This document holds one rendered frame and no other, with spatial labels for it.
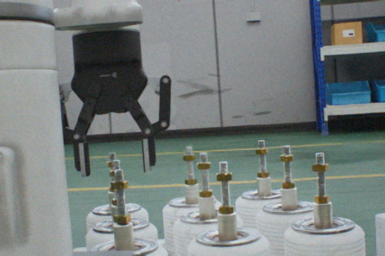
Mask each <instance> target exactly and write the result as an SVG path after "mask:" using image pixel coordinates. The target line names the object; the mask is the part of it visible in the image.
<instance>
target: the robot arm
mask: <svg viewBox="0 0 385 256"><path fill-rule="evenodd" d="M142 9H143V8H141V6H140V5H138V4H137V0H71V3H70V7H69V8H56V9H55V10H54V3H53V0H0V256H73V245H72V229H71V221H70V216H69V201H68V193H67V178H66V163H65V155H64V139H63V138H65V139H69V140H71V142H72V144H73V151H74V158H75V168H76V170H77V171H80V172H81V176H82V177H86V176H89V175H90V174H91V170H90V155H89V151H88V142H86V141H85V137H86V135H87V132H88V130H89V128H90V126H91V124H92V122H93V120H94V118H95V115H96V114H97V115H103V114H108V113H110V112H114V113H118V114H120V113H127V112H129V113H130V114H131V116H132V117H133V118H134V120H135V121H136V122H137V125H138V127H139V128H140V130H141V131H142V133H143V138H142V139H141V142H142V151H143V167H144V172H151V170H152V169H151V166H155V163H156V146H155V136H156V134H158V133H159V132H162V131H164V130H166V129H168V128H169V127H170V116H171V82H172V81H171V78H170V77H169V76H167V75H164V76H162V77H156V76H147V75H146V74H145V72H144V69H143V65H142V56H141V40H140V26H139V24H141V23H142V22H143V14H142ZM67 30H72V47H73V63H74V75H73V78H72V80H71V82H69V83H66V84H59V78H58V61H57V45H56V38H55V31H67ZM147 85H151V86H152V88H153V92H154V94H156V95H157V96H159V121H157V122H155V123H153V124H151V122H150V121H149V119H148V117H147V116H146V114H145V112H144V111H143V109H142V107H141V105H140V103H139V101H138V99H139V98H140V96H141V95H142V93H143V91H144V90H145V87H146V86H147ZM71 91H73V92H74V93H75V94H76V95H77V96H78V97H79V98H80V100H81V101H82V102H83V106H82V109H81V111H80V113H79V116H78V120H77V124H76V126H75V128H74V129H72V128H69V121H68V117H67V112H66V106H65V103H66V102H67V101H68V100H69V94H70V92H71Z"/></svg>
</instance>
